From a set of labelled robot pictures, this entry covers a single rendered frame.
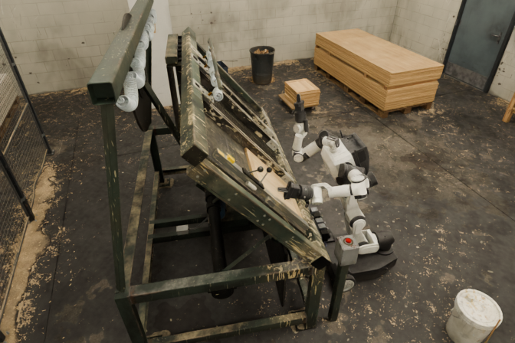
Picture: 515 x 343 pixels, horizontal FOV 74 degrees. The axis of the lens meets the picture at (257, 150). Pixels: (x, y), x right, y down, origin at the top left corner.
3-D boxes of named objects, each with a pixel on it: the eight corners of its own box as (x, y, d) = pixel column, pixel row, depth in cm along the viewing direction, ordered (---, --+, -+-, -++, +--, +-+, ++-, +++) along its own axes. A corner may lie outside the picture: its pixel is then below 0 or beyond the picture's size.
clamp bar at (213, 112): (288, 188, 283) (311, 171, 277) (182, 94, 221) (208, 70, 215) (285, 181, 291) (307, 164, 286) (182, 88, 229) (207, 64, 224)
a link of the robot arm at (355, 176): (375, 196, 203) (362, 183, 225) (372, 176, 200) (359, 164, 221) (356, 200, 203) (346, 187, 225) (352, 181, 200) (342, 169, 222)
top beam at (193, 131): (195, 168, 167) (209, 155, 165) (179, 156, 162) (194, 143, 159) (188, 40, 347) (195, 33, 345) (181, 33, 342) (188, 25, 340)
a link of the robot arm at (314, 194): (308, 200, 202) (325, 202, 206) (307, 183, 207) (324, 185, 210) (300, 205, 212) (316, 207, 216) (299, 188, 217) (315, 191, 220)
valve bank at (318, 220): (332, 254, 266) (336, 233, 252) (314, 256, 264) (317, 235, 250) (312, 210, 307) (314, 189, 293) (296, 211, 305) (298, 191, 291)
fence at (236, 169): (305, 230, 245) (309, 227, 244) (212, 156, 196) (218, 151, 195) (303, 225, 249) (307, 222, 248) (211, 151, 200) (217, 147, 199)
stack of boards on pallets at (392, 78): (431, 109, 593) (445, 65, 549) (381, 119, 563) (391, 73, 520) (352, 63, 785) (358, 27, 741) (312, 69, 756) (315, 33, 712)
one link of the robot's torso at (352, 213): (359, 213, 303) (354, 174, 277) (368, 227, 289) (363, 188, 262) (343, 218, 304) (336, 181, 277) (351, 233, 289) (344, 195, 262)
